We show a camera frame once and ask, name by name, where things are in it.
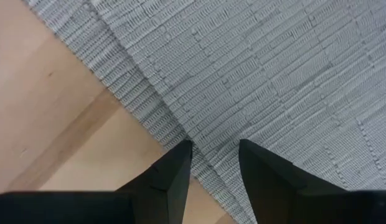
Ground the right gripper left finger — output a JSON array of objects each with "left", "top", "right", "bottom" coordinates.
[{"left": 116, "top": 139, "right": 194, "bottom": 224}]

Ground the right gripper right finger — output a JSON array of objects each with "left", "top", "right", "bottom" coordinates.
[{"left": 238, "top": 139, "right": 349, "bottom": 224}]

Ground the grey woven placemat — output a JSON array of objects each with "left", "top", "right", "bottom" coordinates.
[{"left": 23, "top": 0, "right": 386, "bottom": 224}]

